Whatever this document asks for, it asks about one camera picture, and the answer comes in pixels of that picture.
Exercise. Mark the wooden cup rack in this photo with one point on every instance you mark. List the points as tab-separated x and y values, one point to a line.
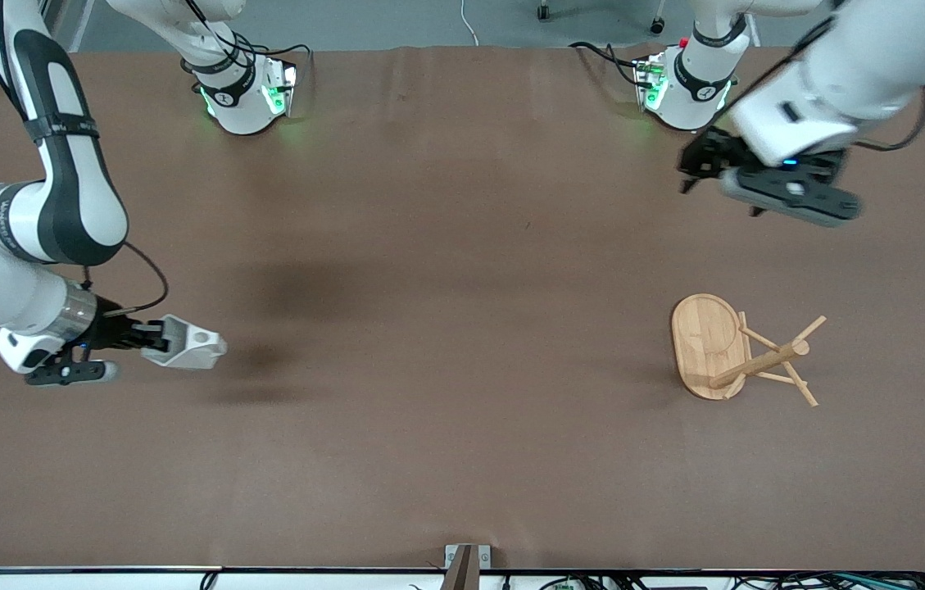
704	344

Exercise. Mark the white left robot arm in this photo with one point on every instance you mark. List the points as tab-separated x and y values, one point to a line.
839	74

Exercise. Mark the brown table cover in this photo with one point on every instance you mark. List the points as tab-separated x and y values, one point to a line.
462	328

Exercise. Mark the dark camera mount pole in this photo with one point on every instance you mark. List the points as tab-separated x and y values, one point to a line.
460	574

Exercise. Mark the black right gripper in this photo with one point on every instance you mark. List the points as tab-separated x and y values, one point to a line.
111	330

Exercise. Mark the white faceted cup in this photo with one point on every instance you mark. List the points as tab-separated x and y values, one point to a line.
196	348

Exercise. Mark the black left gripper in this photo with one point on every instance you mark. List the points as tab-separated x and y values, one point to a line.
709	155

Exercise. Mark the metal table edge bracket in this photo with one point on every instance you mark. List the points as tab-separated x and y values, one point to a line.
482	551

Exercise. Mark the black caster wheel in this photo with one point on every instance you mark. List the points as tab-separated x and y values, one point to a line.
657	25
544	11

